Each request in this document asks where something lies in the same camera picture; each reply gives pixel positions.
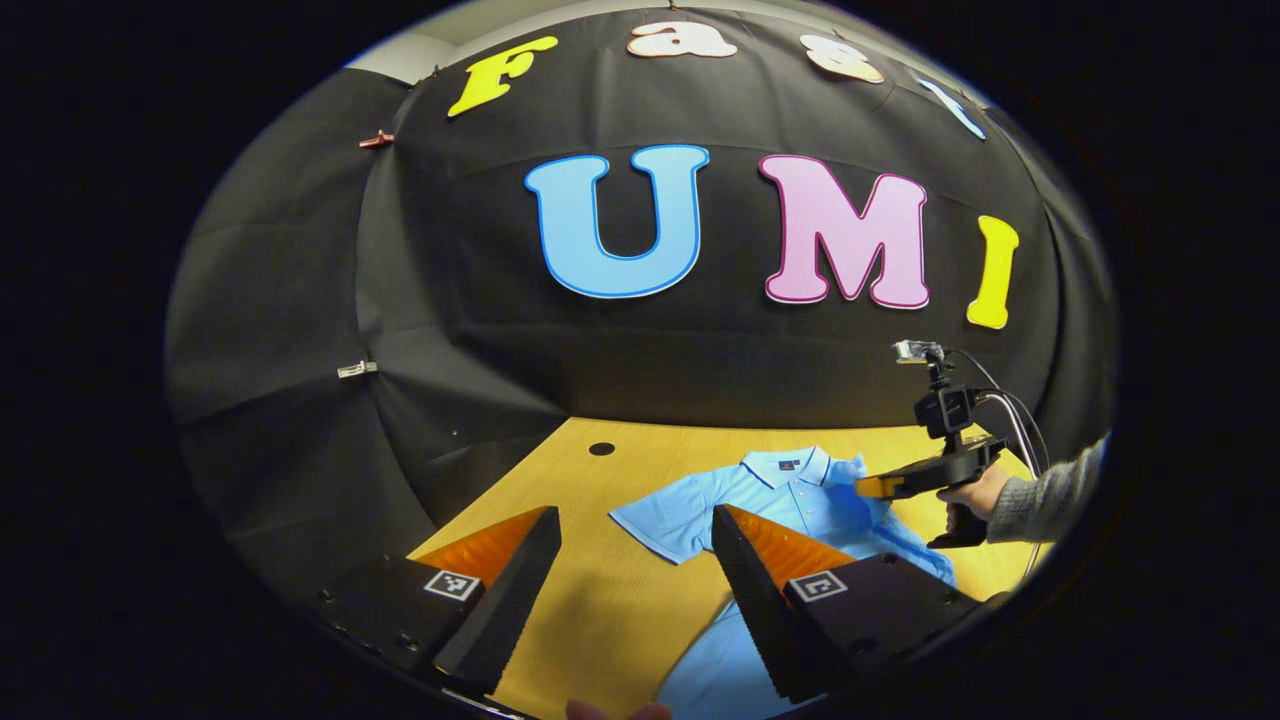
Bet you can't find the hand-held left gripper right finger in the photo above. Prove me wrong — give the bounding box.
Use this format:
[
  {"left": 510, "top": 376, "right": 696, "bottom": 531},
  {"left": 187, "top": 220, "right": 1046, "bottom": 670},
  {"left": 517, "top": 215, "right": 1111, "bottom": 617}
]
[{"left": 710, "top": 503, "right": 1011, "bottom": 706}]

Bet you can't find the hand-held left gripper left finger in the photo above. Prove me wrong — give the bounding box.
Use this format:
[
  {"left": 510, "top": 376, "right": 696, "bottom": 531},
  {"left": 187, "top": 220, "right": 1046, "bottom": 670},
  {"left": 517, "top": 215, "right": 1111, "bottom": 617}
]
[{"left": 305, "top": 505, "right": 564, "bottom": 698}]

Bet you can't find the light blue T-shirt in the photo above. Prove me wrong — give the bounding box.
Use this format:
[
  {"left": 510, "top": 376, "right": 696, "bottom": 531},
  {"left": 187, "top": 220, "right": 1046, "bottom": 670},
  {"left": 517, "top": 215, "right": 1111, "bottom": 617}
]
[{"left": 608, "top": 445, "right": 956, "bottom": 720}]

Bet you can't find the black backdrop cloth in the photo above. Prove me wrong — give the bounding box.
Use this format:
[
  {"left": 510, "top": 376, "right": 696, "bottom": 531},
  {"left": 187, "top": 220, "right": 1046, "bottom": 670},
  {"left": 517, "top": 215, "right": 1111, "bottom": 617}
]
[{"left": 165, "top": 5, "right": 1119, "bottom": 601}]

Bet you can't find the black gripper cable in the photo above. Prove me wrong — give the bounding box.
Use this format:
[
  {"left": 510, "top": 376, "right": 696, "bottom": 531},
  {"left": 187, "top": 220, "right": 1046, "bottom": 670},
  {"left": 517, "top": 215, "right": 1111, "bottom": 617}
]
[{"left": 946, "top": 347, "right": 1053, "bottom": 581}]

